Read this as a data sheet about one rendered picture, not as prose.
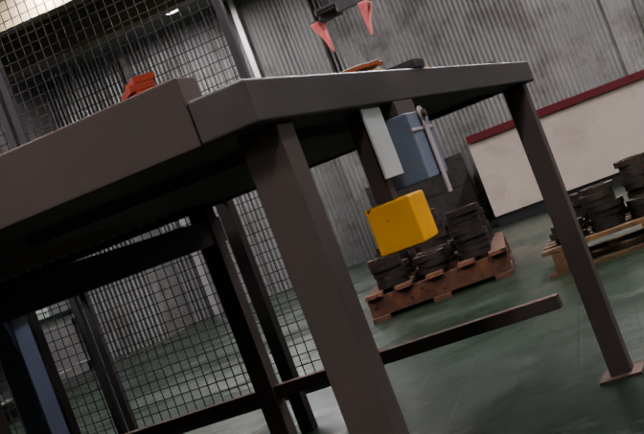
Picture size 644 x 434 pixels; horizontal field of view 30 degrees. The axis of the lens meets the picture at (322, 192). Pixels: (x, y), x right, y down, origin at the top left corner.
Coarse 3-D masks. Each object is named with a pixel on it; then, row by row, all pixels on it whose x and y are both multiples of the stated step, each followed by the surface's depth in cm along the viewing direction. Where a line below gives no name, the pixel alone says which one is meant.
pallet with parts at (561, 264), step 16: (624, 160) 606; (640, 160) 605; (624, 176) 608; (640, 176) 603; (592, 192) 590; (608, 192) 589; (640, 192) 606; (576, 208) 637; (592, 208) 591; (608, 208) 588; (624, 208) 632; (640, 208) 585; (592, 224) 595; (608, 224) 589; (624, 224) 581; (608, 240) 646; (624, 240) 619; (544, 256) 593; (560, 256) 590; (592, 256) 617; (608, 256) 584; (560, 272) 591
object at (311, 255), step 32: (288, 128) 161; (256, 160) 159; (288, 160) 158; (288, 192) 158; (288, 224) 159; (320, 224) 159; (288, 256) 159; (320, 256) 158; (320, 288) 158; (352, 288) 162; (320, 320) 159; (352, 320) 158; (320, 352) 159; (352, 352) 158; (352, 384) 158; (384, 384) 160; (352, 416) 159; (384, 416) 157
